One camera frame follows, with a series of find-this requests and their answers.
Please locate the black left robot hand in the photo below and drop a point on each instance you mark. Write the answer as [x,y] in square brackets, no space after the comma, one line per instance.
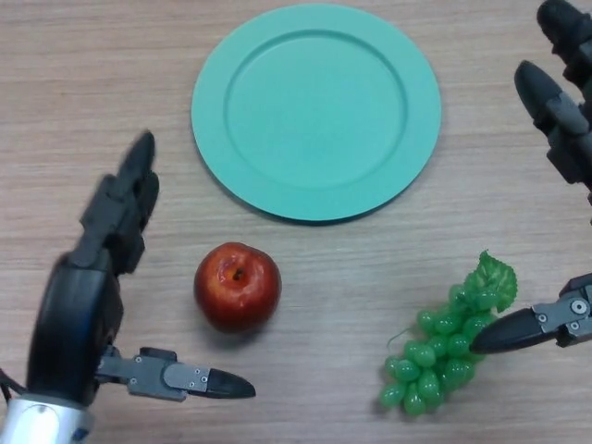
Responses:
[74,314]

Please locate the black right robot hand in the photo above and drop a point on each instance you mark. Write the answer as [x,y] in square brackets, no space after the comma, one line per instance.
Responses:
[564,139]

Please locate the red apple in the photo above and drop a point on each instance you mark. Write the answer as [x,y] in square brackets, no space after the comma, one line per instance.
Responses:
[236,296]

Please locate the green round plate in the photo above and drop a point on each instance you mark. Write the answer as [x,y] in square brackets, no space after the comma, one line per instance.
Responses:
[314,115]

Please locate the green plastic grape bunch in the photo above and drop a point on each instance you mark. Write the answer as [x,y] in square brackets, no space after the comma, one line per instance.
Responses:
[418,356]

